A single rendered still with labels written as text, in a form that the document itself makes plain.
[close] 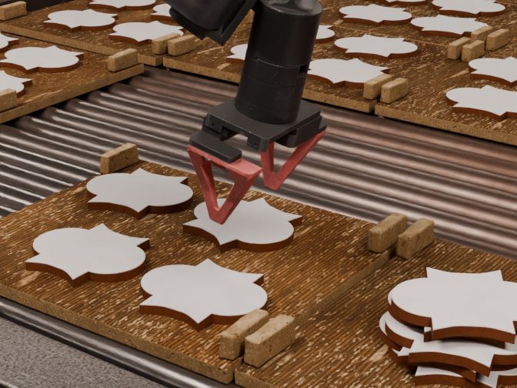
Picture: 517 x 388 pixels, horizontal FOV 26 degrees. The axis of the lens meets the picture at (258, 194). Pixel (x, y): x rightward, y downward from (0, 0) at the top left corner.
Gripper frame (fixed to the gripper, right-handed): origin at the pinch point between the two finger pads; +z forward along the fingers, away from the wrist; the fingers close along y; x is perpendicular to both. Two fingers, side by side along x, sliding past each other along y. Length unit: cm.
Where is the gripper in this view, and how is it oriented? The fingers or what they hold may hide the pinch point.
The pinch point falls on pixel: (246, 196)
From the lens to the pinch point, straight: 105.1
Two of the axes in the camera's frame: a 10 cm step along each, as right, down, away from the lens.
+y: 5.2, -3.2, 7.9
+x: -8.3, -4.1, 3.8
